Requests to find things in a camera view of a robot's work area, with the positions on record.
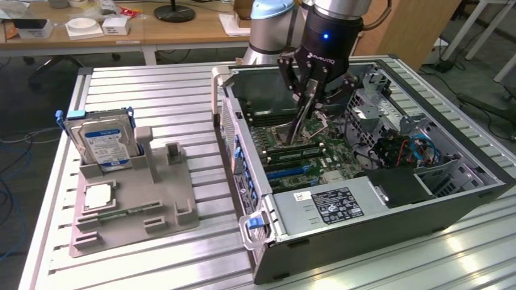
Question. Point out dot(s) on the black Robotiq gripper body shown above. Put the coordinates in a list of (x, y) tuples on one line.
[(329, 51)]

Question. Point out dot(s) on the graphics card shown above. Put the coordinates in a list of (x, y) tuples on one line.
[(301, 121)]

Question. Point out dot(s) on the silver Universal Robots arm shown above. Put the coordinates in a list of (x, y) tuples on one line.
[(266, 30)]

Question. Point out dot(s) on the blue expansion slot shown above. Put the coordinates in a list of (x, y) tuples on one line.
[(286, 172)]

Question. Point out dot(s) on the metal drive cage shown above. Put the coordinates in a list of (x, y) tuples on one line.
[(371, 117)]

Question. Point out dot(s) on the metal socket cover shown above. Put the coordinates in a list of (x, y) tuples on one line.
[(322, 127)]

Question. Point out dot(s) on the green motherboard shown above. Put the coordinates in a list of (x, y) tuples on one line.
[(335, 151)]

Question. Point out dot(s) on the CPU socket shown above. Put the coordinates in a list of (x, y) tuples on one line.
[(279, 134)]

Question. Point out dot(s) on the white paper stack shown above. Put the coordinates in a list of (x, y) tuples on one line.
[(234, 27)]

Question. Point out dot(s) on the RAM stick with black label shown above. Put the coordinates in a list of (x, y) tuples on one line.
[(301, 153)]

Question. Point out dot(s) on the wooden cabinet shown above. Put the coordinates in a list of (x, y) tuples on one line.
[(419, 30)]

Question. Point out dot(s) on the cardboard box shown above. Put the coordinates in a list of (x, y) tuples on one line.
[(243, 10)]

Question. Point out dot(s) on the black power adapter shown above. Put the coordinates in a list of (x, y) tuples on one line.
[(443, 66)]

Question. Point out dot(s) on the wooden desk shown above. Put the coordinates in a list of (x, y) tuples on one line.
[(182, 30)]

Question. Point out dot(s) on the black round lamp base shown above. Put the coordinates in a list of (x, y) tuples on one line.
[(174, 14)]

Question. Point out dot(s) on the black plastic shroud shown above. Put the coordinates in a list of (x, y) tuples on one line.
[(399, 187)]

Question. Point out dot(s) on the metal disk bay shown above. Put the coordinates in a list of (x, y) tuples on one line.
[(443, 181)]

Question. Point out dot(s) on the grey power supply unit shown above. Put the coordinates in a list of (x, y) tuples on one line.
[(335, 211)]

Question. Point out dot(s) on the red packet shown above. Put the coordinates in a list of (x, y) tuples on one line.
[(131, 12)]

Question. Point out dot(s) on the small white box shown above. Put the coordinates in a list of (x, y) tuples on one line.
[(117, 25)]

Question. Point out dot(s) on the blue case latch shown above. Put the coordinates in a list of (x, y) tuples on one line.
[(254, 224)]

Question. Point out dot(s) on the hard disk in blue carrier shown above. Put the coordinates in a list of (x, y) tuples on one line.
[(103, 142)]

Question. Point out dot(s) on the white round object on base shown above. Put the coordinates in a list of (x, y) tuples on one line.
[(85, 28)]

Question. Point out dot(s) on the open black PC case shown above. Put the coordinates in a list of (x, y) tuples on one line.
[(363, 250)]

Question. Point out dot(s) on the grey parts rack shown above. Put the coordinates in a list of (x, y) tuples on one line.
[(133, 187)]

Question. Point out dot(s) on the silver CPU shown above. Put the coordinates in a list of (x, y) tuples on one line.
[(98, 196)]

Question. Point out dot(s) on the green RAM stick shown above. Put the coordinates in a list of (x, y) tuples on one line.
[(117, 215)]

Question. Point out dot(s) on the white box with black top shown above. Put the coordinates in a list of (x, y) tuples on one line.
[(34, 30)]

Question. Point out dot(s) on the white table frame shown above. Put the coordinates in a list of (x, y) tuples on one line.
[(474, 27)]

